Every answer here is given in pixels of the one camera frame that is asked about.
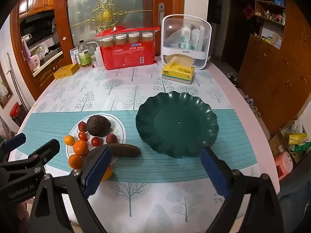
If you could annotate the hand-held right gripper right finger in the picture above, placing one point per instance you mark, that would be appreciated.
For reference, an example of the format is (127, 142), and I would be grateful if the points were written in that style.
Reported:
(215, 173)

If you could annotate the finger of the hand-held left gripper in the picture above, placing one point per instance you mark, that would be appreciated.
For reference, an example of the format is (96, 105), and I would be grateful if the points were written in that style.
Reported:
(49, 148)
(15, 140)

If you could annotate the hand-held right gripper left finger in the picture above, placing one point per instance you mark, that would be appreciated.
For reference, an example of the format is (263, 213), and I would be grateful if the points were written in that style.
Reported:
(94, 174)

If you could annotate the yellow citrus fruit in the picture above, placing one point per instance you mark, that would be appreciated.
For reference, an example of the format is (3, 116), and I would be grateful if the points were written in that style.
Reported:
(108, 174)

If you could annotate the small yellow-orange kumquat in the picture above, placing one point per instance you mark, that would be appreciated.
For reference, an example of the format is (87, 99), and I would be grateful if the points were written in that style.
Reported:
(69, 140)

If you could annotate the orange mandarin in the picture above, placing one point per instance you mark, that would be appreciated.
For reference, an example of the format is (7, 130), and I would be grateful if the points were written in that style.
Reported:
(80, 148)
(75, 161)

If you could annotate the red cherry tomato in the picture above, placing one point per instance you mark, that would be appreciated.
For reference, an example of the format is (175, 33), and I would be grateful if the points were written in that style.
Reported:
(95, 141)
(82, 136)

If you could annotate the red lychee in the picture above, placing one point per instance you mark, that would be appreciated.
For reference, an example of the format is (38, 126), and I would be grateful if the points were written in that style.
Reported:
(111, 138)
(82, 126)

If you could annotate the brown overripe banana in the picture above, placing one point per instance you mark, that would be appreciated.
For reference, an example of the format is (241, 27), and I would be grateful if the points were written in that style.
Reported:
(126, 149)

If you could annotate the dark avocado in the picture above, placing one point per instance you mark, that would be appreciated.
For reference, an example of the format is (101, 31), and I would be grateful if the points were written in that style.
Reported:
(98, 125)

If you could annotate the white floral plate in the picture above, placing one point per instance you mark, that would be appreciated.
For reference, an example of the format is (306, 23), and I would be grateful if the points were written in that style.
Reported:
(119, 131)

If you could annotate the green scalloped plate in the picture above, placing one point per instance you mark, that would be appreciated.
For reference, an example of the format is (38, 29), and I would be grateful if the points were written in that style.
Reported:
(177, 131)

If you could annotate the red bucket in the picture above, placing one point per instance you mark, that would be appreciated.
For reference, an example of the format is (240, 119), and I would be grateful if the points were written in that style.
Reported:
(15, 109)

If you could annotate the metal pole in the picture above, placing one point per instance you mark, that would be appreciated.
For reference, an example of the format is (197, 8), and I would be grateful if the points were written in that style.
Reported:
(12, 77)

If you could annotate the brown cardboard box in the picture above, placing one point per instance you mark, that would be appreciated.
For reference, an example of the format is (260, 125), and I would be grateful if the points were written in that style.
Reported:
(277, 143)

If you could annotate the pink small appliance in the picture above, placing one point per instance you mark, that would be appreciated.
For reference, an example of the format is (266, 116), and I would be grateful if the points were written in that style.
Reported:
(284, 165)

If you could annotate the yellow flat box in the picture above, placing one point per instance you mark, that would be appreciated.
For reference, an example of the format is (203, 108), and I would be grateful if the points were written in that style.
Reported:
(65, 70)

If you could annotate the white shoes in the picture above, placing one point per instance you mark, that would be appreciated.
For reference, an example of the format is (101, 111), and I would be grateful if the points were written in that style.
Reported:
(250, 101)

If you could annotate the pink kitchen container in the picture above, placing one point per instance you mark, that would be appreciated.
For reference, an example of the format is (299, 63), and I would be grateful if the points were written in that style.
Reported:
(34, 62)

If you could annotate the metal can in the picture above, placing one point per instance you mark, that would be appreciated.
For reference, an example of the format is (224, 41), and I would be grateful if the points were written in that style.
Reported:
(78, 60)

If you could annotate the tree print tablecloth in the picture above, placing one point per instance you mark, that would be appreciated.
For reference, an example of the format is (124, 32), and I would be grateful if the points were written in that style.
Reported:
(145, 94)

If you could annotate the white and blue carton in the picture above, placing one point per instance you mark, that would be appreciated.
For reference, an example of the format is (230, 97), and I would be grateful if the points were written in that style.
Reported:
(73, 54)

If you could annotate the dark shoes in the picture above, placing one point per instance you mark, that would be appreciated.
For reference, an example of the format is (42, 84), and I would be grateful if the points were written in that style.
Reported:
(233, 77)

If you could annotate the green label oil bottle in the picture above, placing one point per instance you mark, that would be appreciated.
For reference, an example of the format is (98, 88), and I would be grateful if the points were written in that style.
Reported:
(84, 56)

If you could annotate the small clear glass jar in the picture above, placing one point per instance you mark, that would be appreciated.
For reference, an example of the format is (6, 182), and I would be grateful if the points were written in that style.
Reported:
(93, 59)

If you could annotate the white plastic bottle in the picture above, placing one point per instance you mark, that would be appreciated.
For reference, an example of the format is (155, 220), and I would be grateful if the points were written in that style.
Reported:
(99, 57)

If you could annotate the yellow tissue box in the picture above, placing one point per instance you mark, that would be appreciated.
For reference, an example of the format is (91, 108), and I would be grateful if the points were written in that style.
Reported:
(178, 74)

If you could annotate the wooden shelf cabinet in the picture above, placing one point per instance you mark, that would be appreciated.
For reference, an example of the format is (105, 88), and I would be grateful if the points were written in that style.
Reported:
(274, 77)

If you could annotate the glass jar with beige lid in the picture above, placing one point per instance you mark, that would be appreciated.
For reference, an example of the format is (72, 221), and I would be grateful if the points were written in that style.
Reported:
(147, 37)
(120, 40)
(108, 42)
(133, 38)

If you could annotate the red paper cup package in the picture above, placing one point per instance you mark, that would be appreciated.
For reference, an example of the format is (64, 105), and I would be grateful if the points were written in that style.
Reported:
(128, 55)

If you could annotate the white clear storage box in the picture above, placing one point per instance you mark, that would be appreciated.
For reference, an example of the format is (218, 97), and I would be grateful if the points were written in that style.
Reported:
(185, 53)

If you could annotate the dark entrance door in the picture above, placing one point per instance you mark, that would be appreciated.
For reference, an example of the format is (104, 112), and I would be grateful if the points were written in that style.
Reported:
(233, 34)

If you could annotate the wooden glass sliding door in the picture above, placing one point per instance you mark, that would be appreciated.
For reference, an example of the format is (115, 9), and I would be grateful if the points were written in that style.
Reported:
(80, 9)

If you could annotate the gold door ornament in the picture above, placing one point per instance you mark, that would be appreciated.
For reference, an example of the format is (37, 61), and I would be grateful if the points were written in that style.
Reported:
(105, 14)

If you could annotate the wooden wall niche frame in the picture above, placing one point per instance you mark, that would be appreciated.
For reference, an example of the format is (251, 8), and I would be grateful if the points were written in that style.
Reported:
(4, 97)

